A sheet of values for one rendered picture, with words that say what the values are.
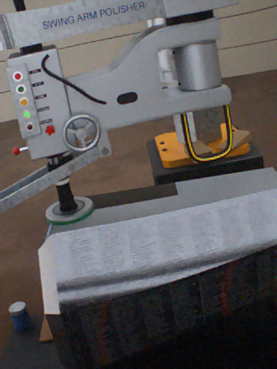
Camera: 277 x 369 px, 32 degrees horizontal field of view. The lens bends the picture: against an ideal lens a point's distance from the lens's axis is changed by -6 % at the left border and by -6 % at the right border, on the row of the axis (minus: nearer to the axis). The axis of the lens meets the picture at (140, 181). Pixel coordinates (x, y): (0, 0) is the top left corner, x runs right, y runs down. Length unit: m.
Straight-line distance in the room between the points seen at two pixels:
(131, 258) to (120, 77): 0.70
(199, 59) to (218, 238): 0.72
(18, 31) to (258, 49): 6.81
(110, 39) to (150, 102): 6.07
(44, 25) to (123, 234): 0.87
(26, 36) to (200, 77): 0.71
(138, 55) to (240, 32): 6.43
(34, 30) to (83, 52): 6.17
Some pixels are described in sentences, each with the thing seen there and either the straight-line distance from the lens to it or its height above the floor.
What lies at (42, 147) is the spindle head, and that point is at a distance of 1.95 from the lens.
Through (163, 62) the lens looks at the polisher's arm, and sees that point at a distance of 2.64.
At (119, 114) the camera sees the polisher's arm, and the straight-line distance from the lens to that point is 1.95.
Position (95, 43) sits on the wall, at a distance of 8.01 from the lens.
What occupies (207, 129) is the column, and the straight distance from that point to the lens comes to 2.77.
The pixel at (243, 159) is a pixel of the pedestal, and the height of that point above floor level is 0.74.
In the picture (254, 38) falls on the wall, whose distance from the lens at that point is 8.38.
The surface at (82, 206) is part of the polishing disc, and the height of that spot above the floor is 0.85.
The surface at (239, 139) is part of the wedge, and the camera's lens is 2.71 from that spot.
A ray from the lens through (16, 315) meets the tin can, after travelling 2.87.
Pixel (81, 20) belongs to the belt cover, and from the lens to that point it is 1.88.
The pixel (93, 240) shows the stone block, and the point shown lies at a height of 0.78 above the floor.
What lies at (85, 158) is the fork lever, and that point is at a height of 1.06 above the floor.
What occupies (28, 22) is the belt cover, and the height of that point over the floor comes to 1.65.
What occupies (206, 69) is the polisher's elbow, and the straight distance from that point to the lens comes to 2.02.
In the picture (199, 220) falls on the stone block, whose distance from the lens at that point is 1.98.
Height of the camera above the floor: 1.70
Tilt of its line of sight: 22 degrees down
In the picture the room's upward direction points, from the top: 11 degrees counter-clockwise
